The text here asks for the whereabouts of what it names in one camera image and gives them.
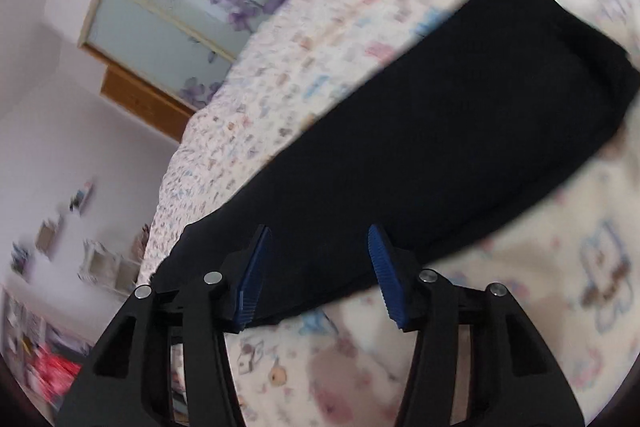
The wall shelf with bottles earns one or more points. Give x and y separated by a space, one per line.
22 259

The wooden door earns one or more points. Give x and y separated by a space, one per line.
139 98

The black pants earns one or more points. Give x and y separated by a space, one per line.
477 122

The white wall shelf with trinkets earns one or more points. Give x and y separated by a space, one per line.
81 198

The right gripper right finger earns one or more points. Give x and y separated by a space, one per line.
478 359

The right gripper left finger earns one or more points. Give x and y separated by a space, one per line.
126 380

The bookshelf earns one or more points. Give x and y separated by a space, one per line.
23 333

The red floral cloth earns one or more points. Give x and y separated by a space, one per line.
54 374

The white wall shelf with box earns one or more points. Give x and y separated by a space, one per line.
48 235

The white rack shelf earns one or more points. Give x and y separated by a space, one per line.
110 272

